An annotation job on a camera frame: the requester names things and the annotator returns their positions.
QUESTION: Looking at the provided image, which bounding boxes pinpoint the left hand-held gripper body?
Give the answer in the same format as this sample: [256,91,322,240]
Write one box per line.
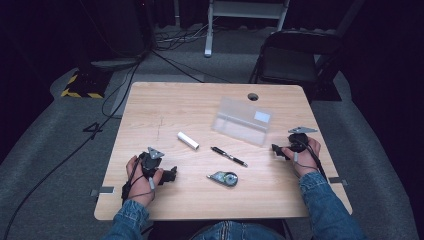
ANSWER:
[139,146,169,185]

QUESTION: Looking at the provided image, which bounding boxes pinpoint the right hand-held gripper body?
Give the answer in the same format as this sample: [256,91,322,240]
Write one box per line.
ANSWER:
[287,125,319,154]

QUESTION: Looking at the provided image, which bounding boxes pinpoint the white cylindrical glue stick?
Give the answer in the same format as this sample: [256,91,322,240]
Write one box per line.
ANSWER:
[176,131,201,151]

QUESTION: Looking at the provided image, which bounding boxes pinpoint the clear plastic pencil case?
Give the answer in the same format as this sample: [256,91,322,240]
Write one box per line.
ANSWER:
[211,96,273,148]

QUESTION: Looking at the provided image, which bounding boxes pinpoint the black pen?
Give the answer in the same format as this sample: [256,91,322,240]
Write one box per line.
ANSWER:
[210,146,249,168]

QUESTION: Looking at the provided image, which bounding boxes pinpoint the grey correction tape dispenser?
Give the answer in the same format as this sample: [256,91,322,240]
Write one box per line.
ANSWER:
[206,170,239,188]

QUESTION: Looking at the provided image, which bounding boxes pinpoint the person's right hand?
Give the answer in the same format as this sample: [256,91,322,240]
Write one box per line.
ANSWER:
[282,137,322,178]

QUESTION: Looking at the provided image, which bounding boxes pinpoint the person's left hand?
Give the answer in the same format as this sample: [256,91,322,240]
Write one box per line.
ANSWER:
[125,154,165,208]

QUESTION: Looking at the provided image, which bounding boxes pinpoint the grey tape strip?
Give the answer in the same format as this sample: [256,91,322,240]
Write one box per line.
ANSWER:
[327,176,349,187]
[90,185,115,198]

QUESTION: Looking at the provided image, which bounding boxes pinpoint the black folding chair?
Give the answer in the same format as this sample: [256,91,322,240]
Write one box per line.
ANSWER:
[248,29,345,103]

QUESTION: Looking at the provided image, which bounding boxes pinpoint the person's legs in jeans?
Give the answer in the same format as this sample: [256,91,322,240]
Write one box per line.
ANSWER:
[192,219,285,240]

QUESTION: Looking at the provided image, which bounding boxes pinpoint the black yellow striped base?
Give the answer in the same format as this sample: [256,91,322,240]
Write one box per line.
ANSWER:
[60,68,114,100]

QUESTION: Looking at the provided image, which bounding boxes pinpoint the dark equipment stand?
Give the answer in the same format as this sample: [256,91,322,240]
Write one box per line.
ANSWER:
[78,0,156,72]

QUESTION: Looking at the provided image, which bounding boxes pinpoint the right hand-held gripper cable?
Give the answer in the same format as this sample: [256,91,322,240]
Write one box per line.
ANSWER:
[294,134,329,183]

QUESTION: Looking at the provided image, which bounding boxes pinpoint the hand-held gripper cable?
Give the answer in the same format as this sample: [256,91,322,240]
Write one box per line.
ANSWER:
[294,134,329,183]
[120,155,141,205]

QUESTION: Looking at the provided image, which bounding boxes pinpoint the left hand-held gripper cable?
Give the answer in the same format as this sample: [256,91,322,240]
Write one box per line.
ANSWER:
[120,155,141,205]

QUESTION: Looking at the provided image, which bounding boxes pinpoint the thin black floor cable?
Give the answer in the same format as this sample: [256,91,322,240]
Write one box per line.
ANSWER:
[150,49,231,84]

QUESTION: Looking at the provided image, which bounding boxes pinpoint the long black floor cable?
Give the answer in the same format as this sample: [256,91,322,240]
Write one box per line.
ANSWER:
[0,61,143,240]

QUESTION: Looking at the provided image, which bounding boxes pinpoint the bundle of floor cables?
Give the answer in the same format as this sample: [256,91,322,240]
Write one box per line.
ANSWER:
[154,23,209,53]

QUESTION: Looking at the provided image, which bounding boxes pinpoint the white metal stand frame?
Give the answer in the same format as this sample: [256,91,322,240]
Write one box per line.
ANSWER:
[203,0,292,59]

